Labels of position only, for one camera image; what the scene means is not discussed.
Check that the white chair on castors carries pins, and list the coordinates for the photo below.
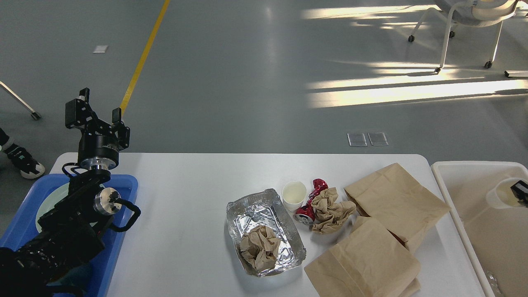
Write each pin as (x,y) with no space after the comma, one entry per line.
(470,13)

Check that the small white paper cup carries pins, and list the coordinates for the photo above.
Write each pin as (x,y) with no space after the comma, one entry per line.
(293,194)

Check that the crushed red soda can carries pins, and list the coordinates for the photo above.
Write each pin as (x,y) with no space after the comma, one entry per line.
(306,213)

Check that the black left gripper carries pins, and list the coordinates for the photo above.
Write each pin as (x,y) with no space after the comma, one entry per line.
(96,149)

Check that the brown paper bag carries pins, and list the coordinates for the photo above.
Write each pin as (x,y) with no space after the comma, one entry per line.
(399,202)
(369,262)

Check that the crumpled brown paper in tray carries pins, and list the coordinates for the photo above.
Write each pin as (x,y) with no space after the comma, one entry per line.
(260,248)

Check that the black and white shoe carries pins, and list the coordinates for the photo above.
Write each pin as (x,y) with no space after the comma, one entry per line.
(28,167)

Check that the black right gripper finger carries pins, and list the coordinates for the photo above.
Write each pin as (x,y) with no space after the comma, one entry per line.
(520,192)

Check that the tall white paper cup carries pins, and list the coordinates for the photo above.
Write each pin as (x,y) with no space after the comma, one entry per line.
(501,196)

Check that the aluminium foil tray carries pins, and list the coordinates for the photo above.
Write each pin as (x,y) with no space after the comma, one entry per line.
(267,209)

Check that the brown paper ball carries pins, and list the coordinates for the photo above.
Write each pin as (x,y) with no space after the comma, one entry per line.
(330,215)

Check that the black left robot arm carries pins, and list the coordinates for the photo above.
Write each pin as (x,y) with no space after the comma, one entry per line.
(72,231)

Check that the white plastic bin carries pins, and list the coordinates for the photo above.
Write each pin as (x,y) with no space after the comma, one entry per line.
(495,239)

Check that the light green plate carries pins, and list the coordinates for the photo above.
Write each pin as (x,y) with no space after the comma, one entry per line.
(49,203)

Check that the blue plastic tray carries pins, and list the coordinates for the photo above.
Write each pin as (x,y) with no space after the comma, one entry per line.
(94,278)

